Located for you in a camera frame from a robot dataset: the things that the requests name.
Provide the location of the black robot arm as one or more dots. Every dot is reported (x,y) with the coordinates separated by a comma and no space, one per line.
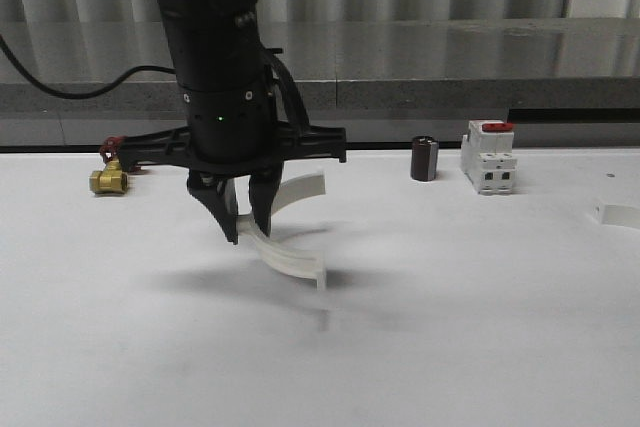
(217,40)

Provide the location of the white half-ring pipe clamp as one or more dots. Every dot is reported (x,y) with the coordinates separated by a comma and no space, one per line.
(289,261)

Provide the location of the white circuit breaker red switch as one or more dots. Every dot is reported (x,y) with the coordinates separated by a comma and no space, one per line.
(486,156)

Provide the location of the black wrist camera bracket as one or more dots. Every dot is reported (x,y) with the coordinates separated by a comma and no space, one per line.
(300,144)

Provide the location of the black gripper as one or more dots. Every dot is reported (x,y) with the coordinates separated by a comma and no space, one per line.
(229,125)

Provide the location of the dark cylindrical capacitor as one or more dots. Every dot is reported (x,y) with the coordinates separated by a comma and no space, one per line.
(424,156)

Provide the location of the brass valve red handwheel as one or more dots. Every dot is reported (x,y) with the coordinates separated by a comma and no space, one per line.
(112,179)

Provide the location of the grey stone counter ledge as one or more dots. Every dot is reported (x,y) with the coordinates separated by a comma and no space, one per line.
(561,82)

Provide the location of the white pipe clamp right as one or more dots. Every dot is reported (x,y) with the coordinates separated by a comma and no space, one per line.
(618,215)

